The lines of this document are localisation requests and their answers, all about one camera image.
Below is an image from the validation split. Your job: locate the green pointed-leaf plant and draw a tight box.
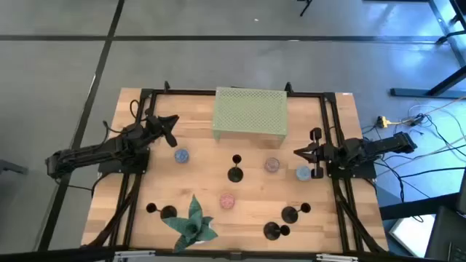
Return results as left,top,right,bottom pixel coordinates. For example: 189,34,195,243
162,194,219,254

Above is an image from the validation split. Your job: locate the silver metal bracket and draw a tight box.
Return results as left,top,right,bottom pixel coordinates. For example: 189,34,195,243
315,253,360,262
113,250,157,262

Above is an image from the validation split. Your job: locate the white floor cable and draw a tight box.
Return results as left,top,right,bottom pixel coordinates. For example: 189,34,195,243
406,103,466,127

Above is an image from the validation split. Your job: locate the black metal candlestick holder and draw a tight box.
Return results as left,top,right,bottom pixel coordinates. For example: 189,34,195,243
227,154,245,183
263,221,291,242
145,202,178,221
280,202,312,224

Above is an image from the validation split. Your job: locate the green perforated metal shelf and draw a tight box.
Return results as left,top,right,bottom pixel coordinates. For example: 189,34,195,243
212,86,289,147

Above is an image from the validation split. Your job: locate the pale teal patterned candle tin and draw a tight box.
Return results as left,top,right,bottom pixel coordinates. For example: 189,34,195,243
295,165,313,182

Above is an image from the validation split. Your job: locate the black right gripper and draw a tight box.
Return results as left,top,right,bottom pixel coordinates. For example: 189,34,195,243
293,127,341,180

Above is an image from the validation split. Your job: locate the maroon patterned candle tin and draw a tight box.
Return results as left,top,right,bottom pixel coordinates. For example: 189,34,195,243
264,156,281,173

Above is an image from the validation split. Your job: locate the black tripod leg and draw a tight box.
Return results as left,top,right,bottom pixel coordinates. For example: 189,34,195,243
296,0,314,17

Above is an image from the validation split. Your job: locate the white flat panel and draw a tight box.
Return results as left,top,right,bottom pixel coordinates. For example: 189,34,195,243
388,213,437,258

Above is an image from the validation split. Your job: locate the black crossbeam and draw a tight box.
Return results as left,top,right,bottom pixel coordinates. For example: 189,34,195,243
0,246,466,262

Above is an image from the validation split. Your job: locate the black floor cable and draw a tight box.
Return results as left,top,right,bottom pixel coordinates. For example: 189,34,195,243
398,165,466,180
374,159,406,203

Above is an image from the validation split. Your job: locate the black desk foot bar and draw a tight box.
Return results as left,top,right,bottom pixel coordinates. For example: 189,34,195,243
378,192,460,221

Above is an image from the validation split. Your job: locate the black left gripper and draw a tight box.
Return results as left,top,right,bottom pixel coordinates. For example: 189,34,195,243
145,114,181,148

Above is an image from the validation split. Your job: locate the grey floor object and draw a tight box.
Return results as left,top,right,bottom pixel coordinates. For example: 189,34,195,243
0,159,29,175

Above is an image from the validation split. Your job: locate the black desk leg frame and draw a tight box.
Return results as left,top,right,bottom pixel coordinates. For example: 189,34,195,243
390,0,466,100

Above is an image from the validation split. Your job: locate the pink patterned candle tin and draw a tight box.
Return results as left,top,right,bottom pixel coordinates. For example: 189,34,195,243
218,193,236,210

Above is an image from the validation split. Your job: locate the white plant pot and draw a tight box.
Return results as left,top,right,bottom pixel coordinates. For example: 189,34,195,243
187,236,214,247

